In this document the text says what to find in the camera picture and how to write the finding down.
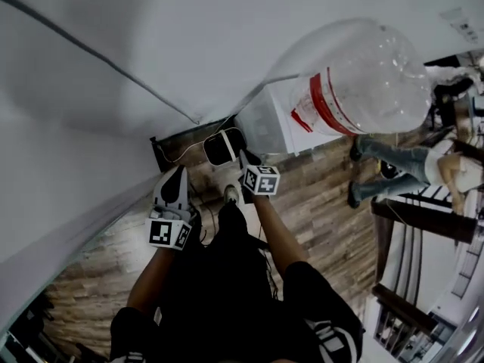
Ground white floor cable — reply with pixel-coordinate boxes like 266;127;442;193
161;114;236;164

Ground person's left forearm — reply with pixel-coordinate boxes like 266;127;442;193
126;246;178;317

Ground black baseboard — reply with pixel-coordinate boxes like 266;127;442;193
150;117;236;173

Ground white water dispenser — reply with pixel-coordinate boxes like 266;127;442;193
233;81;343;157

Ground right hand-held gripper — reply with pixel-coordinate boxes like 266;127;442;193
237;148;281;204

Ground white wall notice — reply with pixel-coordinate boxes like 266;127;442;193
438;8;483;45

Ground dark wooden table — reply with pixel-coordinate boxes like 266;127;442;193
371;186;479;319

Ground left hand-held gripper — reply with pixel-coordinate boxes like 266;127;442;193
145;164;198;251

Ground black floor cable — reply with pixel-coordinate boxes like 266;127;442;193
188;181;220;246

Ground person's black clothes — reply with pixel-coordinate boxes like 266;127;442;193
109;201;365;363

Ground person's gray shoe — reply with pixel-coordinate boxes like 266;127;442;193
222;184;240;205

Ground clear red-label water bottle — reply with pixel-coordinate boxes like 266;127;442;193
289;17;433;136

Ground person's right forearm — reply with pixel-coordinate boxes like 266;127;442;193
250;193;309;276

